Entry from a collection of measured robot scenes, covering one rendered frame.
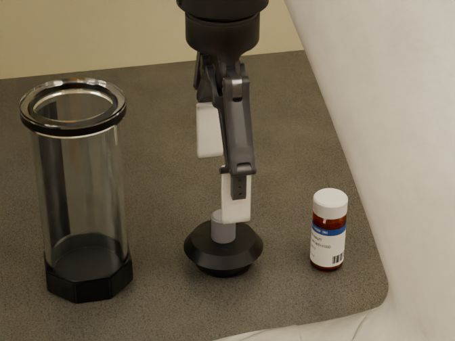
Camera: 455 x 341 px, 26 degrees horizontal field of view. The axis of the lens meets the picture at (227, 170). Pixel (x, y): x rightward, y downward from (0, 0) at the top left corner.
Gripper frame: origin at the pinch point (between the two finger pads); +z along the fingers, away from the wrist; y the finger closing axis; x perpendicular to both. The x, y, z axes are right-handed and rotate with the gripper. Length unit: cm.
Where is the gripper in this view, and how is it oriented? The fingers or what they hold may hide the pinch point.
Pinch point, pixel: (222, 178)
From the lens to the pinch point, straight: 108.9
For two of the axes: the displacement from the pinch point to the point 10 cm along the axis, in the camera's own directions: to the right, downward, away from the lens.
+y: 2.1, 5.2, -8.3
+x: 9.8, -1.1, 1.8
